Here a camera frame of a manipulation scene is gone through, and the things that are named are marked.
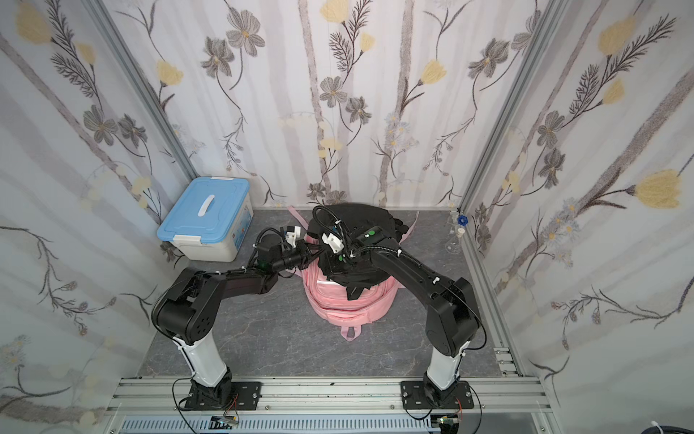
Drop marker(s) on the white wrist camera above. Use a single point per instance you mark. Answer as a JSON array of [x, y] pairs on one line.
[[334, 242], [292, 235]]

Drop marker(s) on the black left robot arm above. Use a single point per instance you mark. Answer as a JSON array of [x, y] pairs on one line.
[[187, 311]]

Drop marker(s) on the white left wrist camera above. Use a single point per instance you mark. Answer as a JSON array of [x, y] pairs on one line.
[[292, 235]]

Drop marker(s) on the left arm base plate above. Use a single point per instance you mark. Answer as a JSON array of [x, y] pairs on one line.
[[225, 396]]

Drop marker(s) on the blue lidded storage box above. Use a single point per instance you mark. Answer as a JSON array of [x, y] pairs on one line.
[[210, 220]]

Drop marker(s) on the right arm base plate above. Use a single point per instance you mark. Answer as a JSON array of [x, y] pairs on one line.
[[421, 395]]

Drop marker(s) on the white slotted cable duct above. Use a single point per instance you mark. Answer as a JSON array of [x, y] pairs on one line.
[[278, 424]]

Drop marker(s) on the aluminium front rail frame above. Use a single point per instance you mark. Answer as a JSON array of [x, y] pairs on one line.
[[502, 405]]

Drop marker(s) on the clear glass flask blue cap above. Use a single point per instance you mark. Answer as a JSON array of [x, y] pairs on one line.
[[458, 223]]

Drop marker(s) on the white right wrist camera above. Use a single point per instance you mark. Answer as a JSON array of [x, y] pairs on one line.
[[334, 242]]

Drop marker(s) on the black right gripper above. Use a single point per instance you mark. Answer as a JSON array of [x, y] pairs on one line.
[[336, 259]]

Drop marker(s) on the black fabric backpack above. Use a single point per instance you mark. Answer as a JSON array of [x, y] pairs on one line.
[[350, 222]]

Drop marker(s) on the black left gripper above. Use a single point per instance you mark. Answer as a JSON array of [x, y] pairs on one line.
[[304, 253]]

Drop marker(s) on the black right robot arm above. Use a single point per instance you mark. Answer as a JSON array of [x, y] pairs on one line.
[[363, 249]]

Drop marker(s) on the pink school backpack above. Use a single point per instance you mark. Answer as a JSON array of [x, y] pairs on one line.
[[330, 301]]

